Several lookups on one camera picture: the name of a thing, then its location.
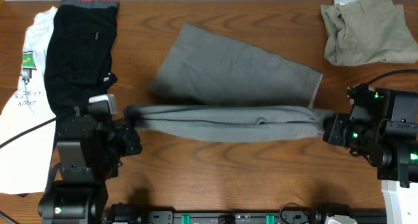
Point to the white printed t-shirt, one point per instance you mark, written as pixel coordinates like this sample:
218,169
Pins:
27,127

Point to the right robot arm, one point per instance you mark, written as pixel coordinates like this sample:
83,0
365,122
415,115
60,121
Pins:
382,128

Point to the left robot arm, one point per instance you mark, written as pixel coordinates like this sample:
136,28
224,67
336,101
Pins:
90,145

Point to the khaki folded shorts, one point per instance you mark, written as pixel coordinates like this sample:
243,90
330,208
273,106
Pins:
367,31

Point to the black shorts red waistband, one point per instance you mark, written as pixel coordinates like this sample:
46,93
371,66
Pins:
78,59

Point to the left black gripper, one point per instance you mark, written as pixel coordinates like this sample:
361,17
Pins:
124,130

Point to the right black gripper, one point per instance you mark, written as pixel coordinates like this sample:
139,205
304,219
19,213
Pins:
337,125

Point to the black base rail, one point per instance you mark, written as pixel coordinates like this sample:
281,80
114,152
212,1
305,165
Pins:
290,213

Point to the grey shorts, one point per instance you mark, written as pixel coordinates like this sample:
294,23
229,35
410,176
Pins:
217,89

